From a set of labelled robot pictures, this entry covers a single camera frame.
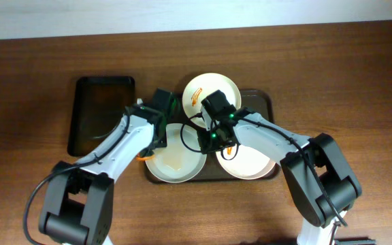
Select green orange sponge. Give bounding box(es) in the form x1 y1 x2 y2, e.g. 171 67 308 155
135 154 154 161

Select grey-white plate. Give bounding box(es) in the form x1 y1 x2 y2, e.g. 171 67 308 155
145 123 207 183

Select cream plate with sauce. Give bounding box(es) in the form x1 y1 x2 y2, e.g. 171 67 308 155
182 73 242 118

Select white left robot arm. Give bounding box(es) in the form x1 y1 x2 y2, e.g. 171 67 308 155
39 105 167 244

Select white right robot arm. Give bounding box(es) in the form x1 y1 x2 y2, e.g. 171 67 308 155
198 105 362 244

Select large brown tray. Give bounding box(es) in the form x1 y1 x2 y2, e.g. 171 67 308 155
143 89 274 184

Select small dark tray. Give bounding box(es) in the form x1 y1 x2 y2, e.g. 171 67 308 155
67 76 135 157

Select pinkish plate with sauce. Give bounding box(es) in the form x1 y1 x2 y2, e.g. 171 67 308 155
216 145 276 180

